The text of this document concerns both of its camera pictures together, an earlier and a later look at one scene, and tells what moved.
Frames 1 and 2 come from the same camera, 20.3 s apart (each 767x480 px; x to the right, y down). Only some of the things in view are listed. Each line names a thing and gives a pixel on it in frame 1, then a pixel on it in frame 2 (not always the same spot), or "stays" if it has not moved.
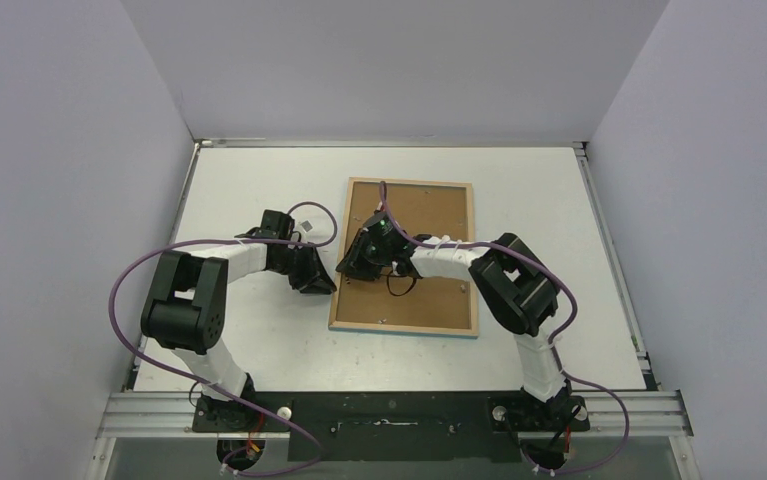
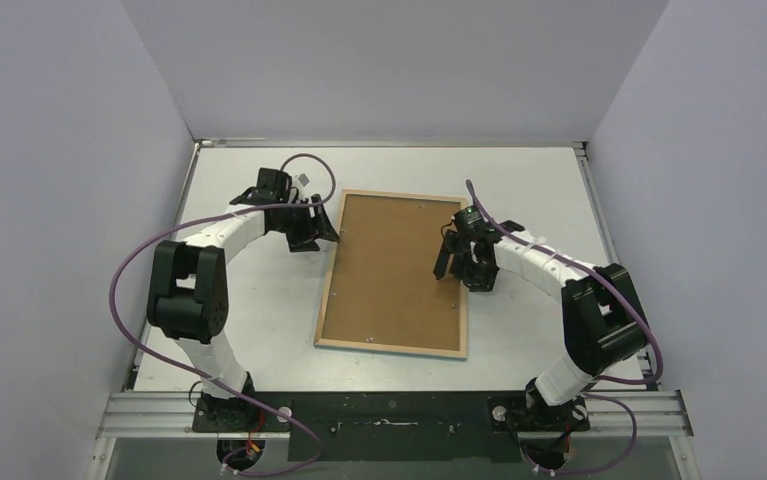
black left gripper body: (299, 265) to (298, 224)
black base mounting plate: (394, 426) stays
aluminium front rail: (145, 414) stays
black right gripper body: (363, 254) to (461, 254)
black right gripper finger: (370, 273) to (477, 278)
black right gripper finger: (351, 260) to (448, 248)
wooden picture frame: (399, 329) to (462, 354)
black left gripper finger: (322, 285) to (325, 227)
